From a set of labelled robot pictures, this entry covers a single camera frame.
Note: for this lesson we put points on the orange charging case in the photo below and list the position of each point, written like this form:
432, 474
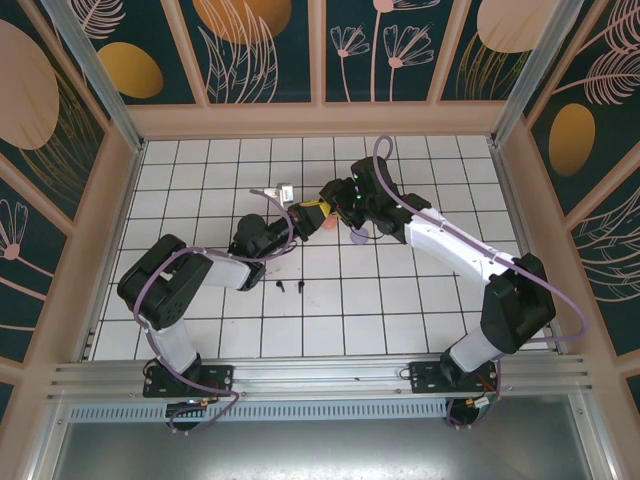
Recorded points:
330, 224

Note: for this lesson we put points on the purple round charging case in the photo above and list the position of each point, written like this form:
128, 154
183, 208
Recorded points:
360, 237

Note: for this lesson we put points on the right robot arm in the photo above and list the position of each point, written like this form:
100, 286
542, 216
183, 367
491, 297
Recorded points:
450, 240

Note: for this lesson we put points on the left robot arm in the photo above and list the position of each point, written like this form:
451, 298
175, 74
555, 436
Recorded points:
225, 272

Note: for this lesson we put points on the grey metal sheet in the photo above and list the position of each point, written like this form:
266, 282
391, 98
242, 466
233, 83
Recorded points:
320, 450

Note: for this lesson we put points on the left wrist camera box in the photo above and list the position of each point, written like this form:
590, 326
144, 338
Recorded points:
285, 192

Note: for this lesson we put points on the aluminium table side rail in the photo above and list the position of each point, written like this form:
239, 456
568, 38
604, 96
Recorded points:
504, 175
132, 172

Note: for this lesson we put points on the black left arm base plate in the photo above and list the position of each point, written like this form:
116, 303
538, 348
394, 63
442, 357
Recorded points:
220, 377

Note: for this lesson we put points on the aluminium mounting rail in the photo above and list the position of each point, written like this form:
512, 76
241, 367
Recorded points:
320, 375

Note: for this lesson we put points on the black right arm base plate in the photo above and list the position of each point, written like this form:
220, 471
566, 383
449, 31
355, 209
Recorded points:
425, 377

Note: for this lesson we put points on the aluminium frame post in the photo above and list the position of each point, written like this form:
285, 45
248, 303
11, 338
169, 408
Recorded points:
95, 75
535, 75

